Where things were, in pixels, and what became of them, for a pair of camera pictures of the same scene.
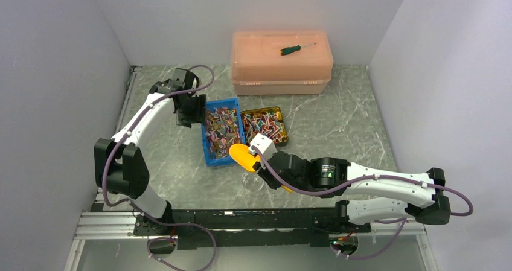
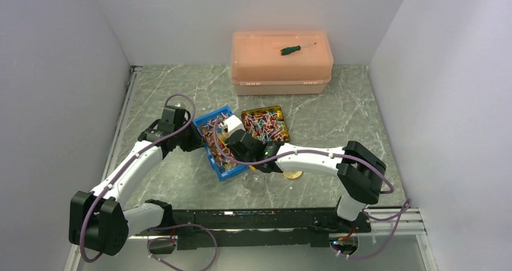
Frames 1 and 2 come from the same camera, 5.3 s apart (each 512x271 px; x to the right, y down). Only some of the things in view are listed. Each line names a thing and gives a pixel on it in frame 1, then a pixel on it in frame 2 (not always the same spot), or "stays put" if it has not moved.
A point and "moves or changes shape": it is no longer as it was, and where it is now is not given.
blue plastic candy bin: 223,129 moves or changes shape
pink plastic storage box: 258,68 stays put
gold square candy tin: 268,121 stays put
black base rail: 210,229 stays put
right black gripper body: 273,181 to 243,159
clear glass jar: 252,182 stays put
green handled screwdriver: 290,49 stays put
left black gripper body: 194,112 to 189,139
